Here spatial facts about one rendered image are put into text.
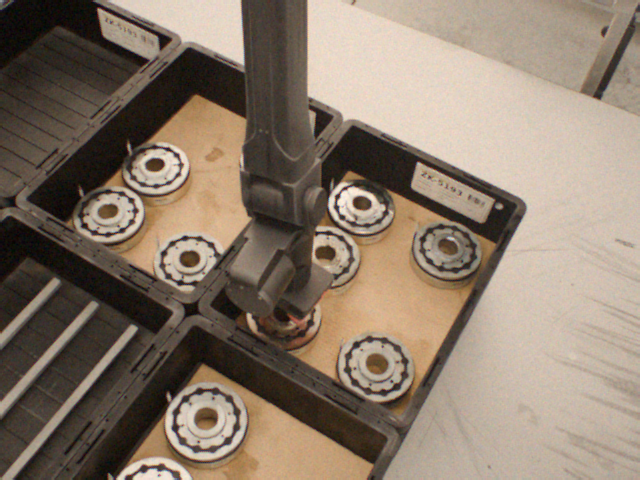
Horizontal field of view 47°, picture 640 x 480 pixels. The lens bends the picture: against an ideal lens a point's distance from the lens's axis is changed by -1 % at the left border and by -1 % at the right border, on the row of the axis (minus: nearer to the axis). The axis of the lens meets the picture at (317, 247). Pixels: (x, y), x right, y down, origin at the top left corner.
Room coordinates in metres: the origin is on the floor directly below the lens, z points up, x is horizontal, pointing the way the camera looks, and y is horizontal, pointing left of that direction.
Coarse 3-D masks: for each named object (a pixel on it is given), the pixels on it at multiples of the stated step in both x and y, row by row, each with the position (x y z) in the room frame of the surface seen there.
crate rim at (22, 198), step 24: (192, 48) 0.90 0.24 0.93; (240, 72) 0.86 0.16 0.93; (336, 120) 0.78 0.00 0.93; (72, 144) 0.67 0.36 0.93; (48, 168) 0.62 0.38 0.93; (24, 192) 0.58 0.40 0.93; (48, 216) 0.54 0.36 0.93; (240, 240) 0.54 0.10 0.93; (120, 264) 0.48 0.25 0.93; (216, 264) 0.50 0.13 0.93; (168, 288) 0.46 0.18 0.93
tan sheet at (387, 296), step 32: (320, 224) 0.66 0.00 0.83; (416, 224) 0.68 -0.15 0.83; (384, 256) 0.62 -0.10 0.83; (352, 288) 0.55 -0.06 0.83; (384, 288) 0.56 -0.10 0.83; (416, 288) 0.57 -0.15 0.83; (288, 320) 0.49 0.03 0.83; (352, 320) 0.50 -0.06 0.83; (384, 320) 0.51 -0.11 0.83; (416, 320) 0.52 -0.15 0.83; (448, 320) 0.52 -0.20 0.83; (320, 352) 0.45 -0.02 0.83; (416, 352) 0.47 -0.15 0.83; (416, 384) 0.42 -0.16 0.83
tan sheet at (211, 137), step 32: (192, 128) 0.82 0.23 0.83; (224, 128) 0.83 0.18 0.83; (192, 160) 0.75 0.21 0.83; (224, 160) 0.76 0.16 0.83; (192, 192) 0.69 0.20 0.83; (224, 192) 0.70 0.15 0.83; (160, 224) 0.62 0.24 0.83; (192, 224) 0.63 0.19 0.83; (224, 224) 0.64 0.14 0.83; (128, 256) 0.56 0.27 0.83
